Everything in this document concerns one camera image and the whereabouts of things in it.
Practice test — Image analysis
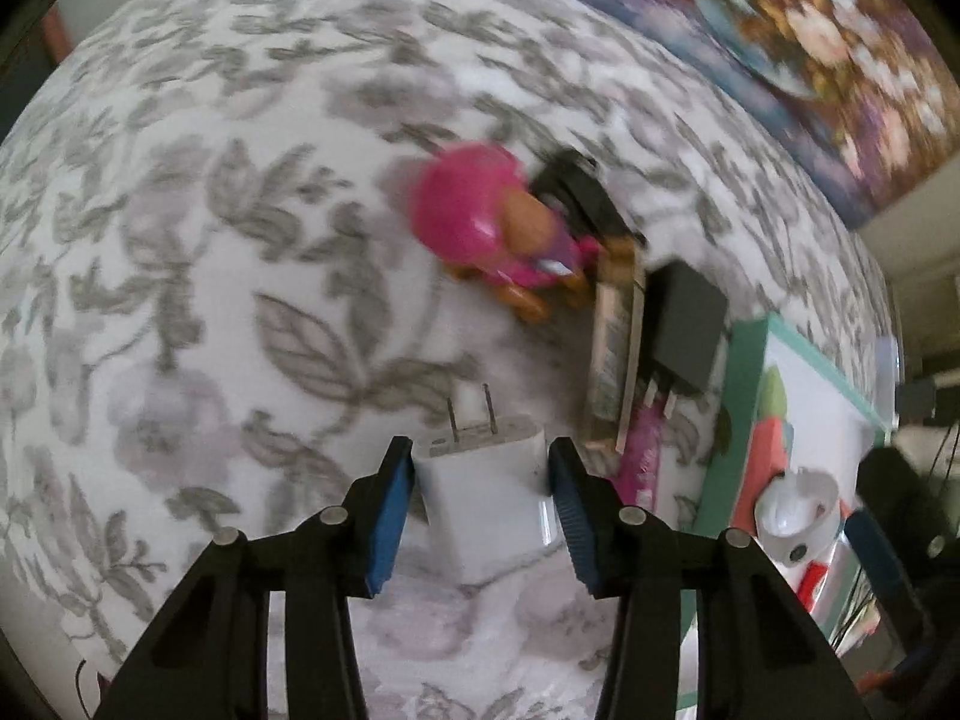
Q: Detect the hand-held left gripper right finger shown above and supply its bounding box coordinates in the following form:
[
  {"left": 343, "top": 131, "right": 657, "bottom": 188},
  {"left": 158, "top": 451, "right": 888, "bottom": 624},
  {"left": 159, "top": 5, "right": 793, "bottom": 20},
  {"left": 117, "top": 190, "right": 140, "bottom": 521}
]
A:
[{"left": 547, "top": 435, "right": 875, "bottom": 720}]

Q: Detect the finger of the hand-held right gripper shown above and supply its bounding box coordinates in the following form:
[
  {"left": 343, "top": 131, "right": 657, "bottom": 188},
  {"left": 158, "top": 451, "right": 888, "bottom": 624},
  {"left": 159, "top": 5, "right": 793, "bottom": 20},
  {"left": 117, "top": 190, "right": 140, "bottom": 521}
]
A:
[
  {"left": 844, "top": 506, "right": 931, "bottom": 650},
  {"left": 855, "top": 446, "right": 960, "bottom": 571}
]

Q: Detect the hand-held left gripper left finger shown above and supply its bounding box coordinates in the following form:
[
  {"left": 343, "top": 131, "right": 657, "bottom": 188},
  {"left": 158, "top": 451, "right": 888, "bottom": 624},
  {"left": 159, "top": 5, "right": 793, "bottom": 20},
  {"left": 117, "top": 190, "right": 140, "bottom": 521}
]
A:
[{"left": 94, "top": 435, "right": 417, "bottom": 720}]

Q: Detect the red and white glue bottle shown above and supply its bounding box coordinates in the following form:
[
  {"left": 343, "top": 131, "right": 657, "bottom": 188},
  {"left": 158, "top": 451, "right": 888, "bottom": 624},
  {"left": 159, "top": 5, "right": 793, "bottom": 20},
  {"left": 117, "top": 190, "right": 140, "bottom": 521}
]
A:
[{"left": 795, "top": 562, "right": 835, "bottom": 613}]

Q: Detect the white wall charger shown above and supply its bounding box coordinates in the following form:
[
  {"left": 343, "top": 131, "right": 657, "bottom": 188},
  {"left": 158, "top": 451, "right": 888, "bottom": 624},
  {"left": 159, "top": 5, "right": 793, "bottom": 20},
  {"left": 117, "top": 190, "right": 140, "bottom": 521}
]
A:
[{"left": 412, "top": 382, "right": 563, "bottom": 586}]

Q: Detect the white ring holder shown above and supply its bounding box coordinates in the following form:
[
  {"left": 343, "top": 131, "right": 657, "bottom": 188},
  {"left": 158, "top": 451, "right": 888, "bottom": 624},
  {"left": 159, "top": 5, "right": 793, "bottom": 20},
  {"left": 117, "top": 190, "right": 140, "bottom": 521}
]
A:
[{"left": 754, "top": 467, "right": 841, "bottom": 567}]

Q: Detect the green foam shape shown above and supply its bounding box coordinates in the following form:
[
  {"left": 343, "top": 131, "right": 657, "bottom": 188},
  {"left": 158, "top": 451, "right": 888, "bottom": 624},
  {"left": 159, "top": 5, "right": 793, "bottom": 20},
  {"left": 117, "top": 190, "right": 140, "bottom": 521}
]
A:
[{"left": 757, "top": 367, "right": 790, "bottom": 421}]

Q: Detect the teal shallow box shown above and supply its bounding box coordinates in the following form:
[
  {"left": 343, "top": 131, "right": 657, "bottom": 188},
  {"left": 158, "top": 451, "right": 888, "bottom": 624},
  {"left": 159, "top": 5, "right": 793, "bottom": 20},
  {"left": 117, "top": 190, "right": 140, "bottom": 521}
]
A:
[{"left": 675, "top": 313, "right": 897, "bottom": 661}]

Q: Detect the pink pencil lead case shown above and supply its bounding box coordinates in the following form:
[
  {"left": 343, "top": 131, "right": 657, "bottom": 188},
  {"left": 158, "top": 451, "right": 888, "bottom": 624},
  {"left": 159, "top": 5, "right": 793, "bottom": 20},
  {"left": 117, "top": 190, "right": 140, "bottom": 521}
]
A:
[{"left": 611, "top": 397, "right": 668, "bottom": 515}]

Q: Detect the black power adapter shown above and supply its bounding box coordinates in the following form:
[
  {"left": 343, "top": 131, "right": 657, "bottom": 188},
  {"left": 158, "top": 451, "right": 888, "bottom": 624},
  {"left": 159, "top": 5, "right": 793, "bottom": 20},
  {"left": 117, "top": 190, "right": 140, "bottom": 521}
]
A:
[{"left": 898, "top": 379, "right": 938, "bottom": 421}]

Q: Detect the white plastic device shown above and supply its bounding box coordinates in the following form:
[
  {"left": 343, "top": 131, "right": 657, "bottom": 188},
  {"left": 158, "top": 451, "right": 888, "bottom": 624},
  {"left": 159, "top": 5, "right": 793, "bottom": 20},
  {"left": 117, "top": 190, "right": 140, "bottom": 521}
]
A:
[{"left": 872, "top": 336, "right": 901, "bottom": 421}]

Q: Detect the patterned metal bar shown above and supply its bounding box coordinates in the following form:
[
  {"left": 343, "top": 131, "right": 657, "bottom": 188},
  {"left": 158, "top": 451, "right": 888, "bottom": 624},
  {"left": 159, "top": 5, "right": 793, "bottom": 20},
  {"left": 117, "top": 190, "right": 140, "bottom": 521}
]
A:
[{"left": 583, "top": 244, "right": 650, "bottom": 455}]

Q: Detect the black plastic clip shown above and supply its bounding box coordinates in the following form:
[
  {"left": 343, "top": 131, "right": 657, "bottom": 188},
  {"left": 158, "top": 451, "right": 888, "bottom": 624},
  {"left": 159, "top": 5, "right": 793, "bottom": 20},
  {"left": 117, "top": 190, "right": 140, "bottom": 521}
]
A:
[{"left": 531, "top": 148, "right": 650, "bottom": 256}]

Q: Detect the pink toy figure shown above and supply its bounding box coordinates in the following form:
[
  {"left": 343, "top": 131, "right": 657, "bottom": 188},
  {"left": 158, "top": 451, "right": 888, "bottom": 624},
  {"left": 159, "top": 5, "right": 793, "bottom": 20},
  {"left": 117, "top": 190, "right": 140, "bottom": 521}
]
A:
[{"left": 411, "top": 141, "right": 601, "bottom": 325}]

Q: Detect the floral still life painting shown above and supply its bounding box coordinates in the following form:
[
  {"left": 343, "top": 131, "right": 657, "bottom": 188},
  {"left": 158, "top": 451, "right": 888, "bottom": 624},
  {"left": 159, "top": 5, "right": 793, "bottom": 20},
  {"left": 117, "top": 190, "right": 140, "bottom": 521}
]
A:
[{"left": 450, "top": 0, "right": 950, "bottom": 230}]

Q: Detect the reddish brown furniture edge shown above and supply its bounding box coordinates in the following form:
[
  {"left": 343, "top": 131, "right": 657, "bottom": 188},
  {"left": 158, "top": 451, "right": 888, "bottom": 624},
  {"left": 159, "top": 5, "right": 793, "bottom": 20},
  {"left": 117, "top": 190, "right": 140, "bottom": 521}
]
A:
[{"left": 41, "top": 6, "right": 77, "bottom": 65}]

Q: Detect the black wall charger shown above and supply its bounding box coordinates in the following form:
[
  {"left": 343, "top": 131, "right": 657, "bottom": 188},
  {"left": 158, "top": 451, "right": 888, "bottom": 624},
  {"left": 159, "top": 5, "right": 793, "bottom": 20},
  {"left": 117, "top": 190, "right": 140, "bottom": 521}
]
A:
[{"left": 637, "top": 259, "right": 730, "bottom": 421}]

